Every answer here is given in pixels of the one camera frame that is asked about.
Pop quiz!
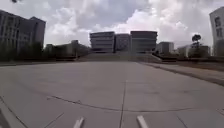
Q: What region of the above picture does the wide grey stairway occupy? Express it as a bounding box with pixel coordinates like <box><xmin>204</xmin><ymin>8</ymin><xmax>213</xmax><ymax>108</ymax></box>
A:
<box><xmin>78</xmin><ymin>51</ymin><xmax>163</xmax><ymax>64</ymax></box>

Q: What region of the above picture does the grey concrete slab plaza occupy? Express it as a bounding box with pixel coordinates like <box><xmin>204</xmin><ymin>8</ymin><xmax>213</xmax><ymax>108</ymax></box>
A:
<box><xmin>0</xmin><ymin>61</ymin><xmax>224</xmax><ymax>128</ymax></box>

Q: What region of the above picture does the large stepped grey building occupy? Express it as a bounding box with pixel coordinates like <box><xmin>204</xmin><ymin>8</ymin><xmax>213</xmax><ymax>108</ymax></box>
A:
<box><xmin>89</xmin><ymin>30</ymin><xmax>159</xmax><ymax>54</ymax></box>

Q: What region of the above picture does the low grey building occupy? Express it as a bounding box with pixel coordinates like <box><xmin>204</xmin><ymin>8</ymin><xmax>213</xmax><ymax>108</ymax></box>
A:
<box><xmin>43</xmin><ymin>39</ymin><xmax>91</xmax><ymax>60</ymax></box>

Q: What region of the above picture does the small grey building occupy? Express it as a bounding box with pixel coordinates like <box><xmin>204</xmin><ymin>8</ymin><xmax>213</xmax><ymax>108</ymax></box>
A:
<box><xmin>156</xmin><ymin>41</ymin><xmax>175</xmax><ymax>55</ymax></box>

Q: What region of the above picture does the robot's own part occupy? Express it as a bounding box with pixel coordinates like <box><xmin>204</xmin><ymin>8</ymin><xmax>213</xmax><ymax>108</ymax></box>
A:
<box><xmin>136</xmin><ymin>115</ymin><xmax>149</xmax><ymax>128</ymax></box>
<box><xmin>73</xmin><ymin>116</ymin><xmax>85</xmax><ymax>128</ymax></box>

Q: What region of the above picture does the low pale building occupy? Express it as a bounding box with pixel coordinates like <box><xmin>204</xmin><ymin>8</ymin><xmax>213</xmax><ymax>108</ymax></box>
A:
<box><xmin>177</xmin><ymin>44</ymin><xmax>212</xmax><ymax>58</ymax></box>

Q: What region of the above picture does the tree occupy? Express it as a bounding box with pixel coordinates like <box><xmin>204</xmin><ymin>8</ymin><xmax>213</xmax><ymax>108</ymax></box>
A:
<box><xmin>190</xmin><ymin>33</ymin><xmax>203</xmax><ymax>58</ymax></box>

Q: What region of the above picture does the row of dark bushes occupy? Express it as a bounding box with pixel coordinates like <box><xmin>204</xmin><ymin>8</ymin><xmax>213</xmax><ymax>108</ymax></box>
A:
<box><xmin>0</xmin><ymin>42</ymin><xmax>46</xmax><ymax>63</ymax></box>

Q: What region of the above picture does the tall grey office building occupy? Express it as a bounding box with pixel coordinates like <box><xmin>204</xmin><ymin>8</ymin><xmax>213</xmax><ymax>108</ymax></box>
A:
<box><xmin>0</xmin><ymin>9</ymin><xmax>47</xmax><ymax>54</ymax></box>

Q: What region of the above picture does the pale building with windows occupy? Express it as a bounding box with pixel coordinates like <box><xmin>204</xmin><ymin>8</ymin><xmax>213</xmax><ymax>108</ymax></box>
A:
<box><xmin>209</xmin><ymin>6</ymin><xmax>224</xmax><ymax>57</ymax></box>

